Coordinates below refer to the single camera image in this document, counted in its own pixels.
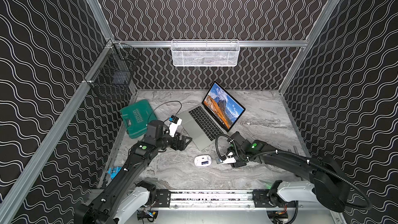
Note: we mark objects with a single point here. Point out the blue small object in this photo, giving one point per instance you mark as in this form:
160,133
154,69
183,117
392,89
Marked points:
114,171

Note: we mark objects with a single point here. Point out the green plastic case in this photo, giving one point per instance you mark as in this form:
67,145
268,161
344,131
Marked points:
136,117

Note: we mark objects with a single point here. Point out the white wireless mouse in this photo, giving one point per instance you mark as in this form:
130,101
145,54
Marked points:
203,161

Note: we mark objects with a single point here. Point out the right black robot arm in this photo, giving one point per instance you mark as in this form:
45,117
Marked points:
324,181

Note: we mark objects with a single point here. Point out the white wire mesh basket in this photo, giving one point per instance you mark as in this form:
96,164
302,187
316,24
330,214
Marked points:
205,53

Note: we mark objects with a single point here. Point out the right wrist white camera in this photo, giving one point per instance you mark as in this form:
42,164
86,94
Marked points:
228,159

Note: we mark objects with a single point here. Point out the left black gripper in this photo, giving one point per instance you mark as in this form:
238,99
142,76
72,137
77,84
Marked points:
179,142

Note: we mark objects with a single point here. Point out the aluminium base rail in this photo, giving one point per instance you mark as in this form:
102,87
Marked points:
201,199

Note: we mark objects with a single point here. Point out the black wire basket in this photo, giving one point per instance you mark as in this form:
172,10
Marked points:
112,79

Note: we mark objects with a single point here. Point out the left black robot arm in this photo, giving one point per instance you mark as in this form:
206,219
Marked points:
108,207

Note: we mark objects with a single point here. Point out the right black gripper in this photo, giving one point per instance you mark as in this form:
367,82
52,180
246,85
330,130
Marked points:
237,163

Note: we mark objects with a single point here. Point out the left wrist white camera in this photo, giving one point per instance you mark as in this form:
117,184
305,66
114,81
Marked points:
175,122

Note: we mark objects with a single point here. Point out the silver laptop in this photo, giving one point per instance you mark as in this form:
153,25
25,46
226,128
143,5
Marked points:
216,114

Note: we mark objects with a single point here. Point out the wrist white camera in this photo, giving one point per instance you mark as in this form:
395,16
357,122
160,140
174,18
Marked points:
175,122
228,159

